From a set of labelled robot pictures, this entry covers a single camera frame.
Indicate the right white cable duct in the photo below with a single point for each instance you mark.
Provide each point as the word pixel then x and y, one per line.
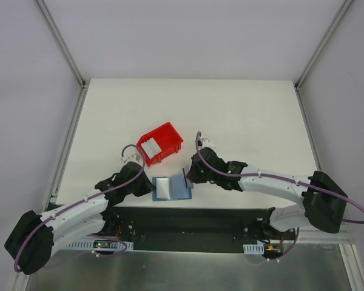
pixel 254 249

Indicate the left white cable duct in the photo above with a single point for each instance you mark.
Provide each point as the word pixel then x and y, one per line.
pixel 99 244

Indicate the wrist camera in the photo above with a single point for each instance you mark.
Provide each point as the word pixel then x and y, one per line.
pixel 135 157
pixel 205 142

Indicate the red plastic bin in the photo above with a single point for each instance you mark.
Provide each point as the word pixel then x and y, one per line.
pixel 167 138

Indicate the right aluminium frame post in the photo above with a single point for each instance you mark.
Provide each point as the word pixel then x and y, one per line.
pixel 339 16

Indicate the left aluminium frame post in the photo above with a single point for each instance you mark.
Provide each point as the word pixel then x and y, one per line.
pixel 60 42

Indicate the aluminium frame post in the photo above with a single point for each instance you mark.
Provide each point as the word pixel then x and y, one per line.
pixel 60 42
pixel 339 16

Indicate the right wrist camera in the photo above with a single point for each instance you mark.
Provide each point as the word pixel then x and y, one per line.
pixel 205 142

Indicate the white cable duct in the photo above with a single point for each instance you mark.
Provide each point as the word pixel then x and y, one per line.
pixel 254 249
pixel 99 244

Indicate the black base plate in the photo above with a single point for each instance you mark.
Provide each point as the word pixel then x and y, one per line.
pixel 174 230

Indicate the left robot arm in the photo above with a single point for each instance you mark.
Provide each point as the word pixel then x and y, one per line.
pixel 38 236

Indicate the blue leather card holder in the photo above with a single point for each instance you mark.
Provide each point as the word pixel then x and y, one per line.
pixel 178 190

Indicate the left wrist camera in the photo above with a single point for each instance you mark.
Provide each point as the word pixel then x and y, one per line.
pixel 135 157

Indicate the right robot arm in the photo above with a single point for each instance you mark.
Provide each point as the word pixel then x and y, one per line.
pixel 317 200

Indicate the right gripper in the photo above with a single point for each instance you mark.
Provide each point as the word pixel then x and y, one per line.
pixel 193 171

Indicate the aluminium front rail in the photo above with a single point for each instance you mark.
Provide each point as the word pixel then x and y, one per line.
pixel 318 237

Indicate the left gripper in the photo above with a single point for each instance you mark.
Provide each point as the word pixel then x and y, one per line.
pixel 144 184

